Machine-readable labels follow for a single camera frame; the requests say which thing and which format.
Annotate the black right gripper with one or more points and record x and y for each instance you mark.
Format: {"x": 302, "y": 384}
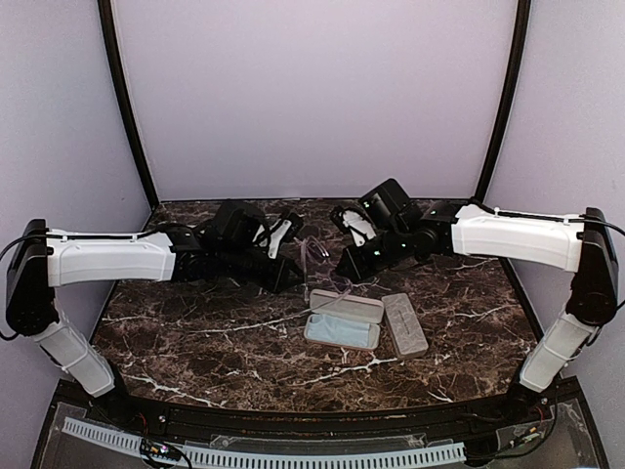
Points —
{"x": 359, "y": 271}

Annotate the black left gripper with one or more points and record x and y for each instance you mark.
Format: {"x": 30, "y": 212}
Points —
{"x": 277, "y": 282}

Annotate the clear purple lens sunglasses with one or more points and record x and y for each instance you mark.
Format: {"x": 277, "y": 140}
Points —
{"x": 315, "y": 262}

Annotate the pink glasses case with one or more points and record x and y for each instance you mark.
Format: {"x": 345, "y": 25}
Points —
{"x": 350, "y": 307}

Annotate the grey case teal lining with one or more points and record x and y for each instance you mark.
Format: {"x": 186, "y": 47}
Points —
{"x": 405, "y": 329}

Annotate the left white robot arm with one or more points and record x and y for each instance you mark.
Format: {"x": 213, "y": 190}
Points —
{"x": 238, "y": 242}

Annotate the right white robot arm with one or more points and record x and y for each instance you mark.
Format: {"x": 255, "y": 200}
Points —
{"x": 388, "y": 227}

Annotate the small circuit board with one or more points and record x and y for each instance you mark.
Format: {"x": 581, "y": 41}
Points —
{"x": 157, "y": 451}

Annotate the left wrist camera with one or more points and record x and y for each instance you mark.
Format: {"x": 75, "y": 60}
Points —
{"x": 282, "y": 231}

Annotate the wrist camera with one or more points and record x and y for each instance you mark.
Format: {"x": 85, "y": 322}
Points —
{"x": 282, "y": 231}
{"x": 352, "y": 222}

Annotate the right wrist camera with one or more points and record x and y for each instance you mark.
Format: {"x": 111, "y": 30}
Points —
{"x": 352, "y": 222}

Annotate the black front table rail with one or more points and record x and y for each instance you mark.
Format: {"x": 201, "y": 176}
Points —
{"x": 169, "y": 419}

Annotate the white slotted cable duct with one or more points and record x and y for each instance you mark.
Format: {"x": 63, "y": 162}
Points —
{"x": 240, "y": 453}

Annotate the black frame right post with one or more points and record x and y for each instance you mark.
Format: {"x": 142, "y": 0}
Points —
{"x": 506, "y": 101}

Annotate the black frame post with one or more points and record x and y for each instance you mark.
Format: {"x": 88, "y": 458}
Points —
{"x": 506, "y": 101}
{"x": 125, "y": 107}

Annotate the black frame left post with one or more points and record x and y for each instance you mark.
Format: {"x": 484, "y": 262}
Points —
{"x": 125, "y": 107}

